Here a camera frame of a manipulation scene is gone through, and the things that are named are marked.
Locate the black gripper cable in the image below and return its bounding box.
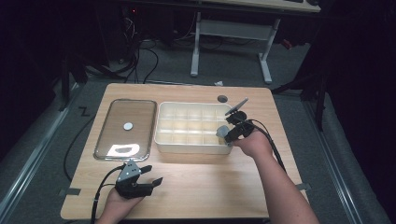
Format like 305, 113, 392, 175
245, 118, 288, 175
90, 164, 126, 224

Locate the white metal frame desk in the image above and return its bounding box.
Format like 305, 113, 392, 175
190, 0, 322, 85

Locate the black floor cable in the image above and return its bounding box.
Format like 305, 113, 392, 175
63, 114, 96, 183

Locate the person's left hand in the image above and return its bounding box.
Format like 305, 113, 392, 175
102, 188, 146, 219

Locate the clear plastic lid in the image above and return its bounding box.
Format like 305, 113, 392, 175
93, 98, 158, 163

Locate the black metal stand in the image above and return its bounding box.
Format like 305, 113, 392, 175
271, 46, 332, 133
57, 55, 90, 112

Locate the white divided storage box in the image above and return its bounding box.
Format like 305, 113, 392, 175
153, 101, 237, 156

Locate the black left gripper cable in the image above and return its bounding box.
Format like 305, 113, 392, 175
90, 164, 126, 224

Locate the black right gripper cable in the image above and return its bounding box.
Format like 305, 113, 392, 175
245, 118, 288, 175

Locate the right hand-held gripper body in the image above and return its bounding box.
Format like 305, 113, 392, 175
224, 96, 257, 144

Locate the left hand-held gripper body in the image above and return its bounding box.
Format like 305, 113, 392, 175
114, 159, 155, 201

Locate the metal floor rail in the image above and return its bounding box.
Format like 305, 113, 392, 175
303, 99, 365, 224
0, 82, 82, 220

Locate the person's right hand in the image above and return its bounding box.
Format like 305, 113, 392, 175
232, 128, 276, 159

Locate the bundle of black floor cables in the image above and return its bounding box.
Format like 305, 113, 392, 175
120, 12, 161, 85

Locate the grey sock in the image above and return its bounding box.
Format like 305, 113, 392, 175
216, 124, 232, 140

